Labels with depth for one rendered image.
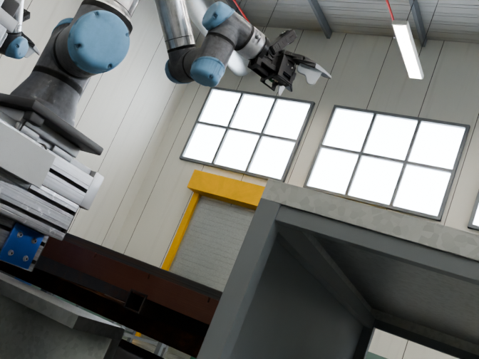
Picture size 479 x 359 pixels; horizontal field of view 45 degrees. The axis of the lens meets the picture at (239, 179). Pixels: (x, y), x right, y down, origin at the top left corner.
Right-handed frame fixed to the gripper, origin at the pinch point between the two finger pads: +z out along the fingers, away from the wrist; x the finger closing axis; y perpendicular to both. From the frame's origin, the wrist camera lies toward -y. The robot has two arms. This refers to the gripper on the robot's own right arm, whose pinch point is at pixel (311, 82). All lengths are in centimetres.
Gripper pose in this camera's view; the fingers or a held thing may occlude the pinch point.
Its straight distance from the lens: 160.3
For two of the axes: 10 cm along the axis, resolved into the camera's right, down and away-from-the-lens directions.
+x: 6.1, -1.1, -7.8
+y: -2.9, 8.9, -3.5
